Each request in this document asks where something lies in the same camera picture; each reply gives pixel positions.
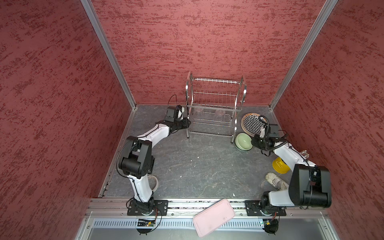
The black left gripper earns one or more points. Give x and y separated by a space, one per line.
185 123

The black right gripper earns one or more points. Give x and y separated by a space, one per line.
254 139

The white patterned plate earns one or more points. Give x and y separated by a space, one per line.
254 124

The pale green bowl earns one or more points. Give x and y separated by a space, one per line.
243 142

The steel two-tier dish rack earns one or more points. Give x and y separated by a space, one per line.
213 105

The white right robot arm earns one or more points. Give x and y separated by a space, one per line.
310 184

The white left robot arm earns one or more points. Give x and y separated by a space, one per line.
135 161

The yellow pen cup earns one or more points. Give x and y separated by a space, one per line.
280 166

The coloured pens bundle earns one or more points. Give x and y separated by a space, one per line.
305 154

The masking tape roll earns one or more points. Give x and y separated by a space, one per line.
154 182

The pink tray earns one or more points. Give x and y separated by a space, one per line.
213 217

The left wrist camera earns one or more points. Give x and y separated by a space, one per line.
179 112

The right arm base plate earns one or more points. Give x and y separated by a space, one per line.
257 209

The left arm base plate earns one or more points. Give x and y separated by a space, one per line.
153 207

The aluminium front rail frame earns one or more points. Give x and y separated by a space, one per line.
111 213

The aluminium corner post right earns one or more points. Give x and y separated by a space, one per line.
321 19

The aluminium corner post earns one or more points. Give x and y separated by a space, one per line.
97 26
321 19

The aluminium corner post left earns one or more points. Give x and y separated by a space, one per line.
97 26

